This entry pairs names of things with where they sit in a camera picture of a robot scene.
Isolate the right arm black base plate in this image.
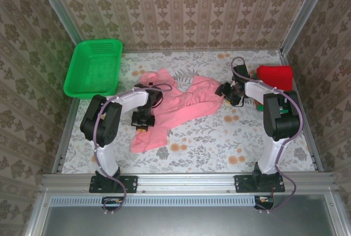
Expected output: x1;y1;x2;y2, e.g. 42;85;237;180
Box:
234;175;286;194

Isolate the green plastic basket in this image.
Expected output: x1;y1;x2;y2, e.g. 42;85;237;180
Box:
63;39;123;99

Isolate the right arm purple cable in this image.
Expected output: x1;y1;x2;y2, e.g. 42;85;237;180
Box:
230;57;304;215

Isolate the pink t-shirt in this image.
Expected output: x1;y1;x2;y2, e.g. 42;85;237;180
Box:
130;68;222;154

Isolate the aluminium table side rail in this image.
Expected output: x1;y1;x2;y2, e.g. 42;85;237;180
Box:
52;54;90;173
279;50;325;172

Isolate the aluminium frame post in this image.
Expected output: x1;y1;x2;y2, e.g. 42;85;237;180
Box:
280;0;335;55
31;0;90;59

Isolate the steel sheet panel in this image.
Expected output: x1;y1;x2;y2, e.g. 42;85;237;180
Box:
41;205;338;236

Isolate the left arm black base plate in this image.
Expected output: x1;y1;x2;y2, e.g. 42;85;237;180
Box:
89;175;138;194

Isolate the grey slotted cable duct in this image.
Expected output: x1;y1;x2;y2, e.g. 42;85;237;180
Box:
50;195;254;207

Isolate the aluminium mounting rail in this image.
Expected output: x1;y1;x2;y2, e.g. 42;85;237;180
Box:
41;173;337;193

